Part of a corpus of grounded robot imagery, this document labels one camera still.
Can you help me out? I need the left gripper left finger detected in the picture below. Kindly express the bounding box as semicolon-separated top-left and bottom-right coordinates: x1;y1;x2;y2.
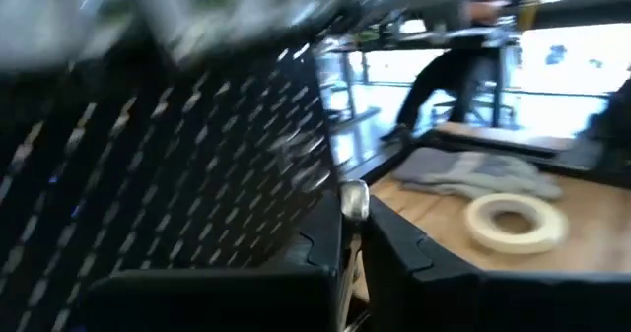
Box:
81;191;346;332

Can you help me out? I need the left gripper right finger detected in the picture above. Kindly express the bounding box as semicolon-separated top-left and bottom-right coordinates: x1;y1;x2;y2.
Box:
362;196;631;332

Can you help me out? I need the cream masking tape roll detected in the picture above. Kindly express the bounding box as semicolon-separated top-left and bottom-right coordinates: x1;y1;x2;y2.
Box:
461;192;569;255

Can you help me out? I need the black metal pegboard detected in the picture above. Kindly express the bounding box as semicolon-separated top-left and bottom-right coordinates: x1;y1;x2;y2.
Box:
0;40;344;332

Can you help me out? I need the person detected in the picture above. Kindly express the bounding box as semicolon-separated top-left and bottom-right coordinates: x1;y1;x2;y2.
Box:
379;0;517;144

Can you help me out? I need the black metal table frame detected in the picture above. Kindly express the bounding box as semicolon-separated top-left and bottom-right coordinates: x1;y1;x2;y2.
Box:
344;124;631;188

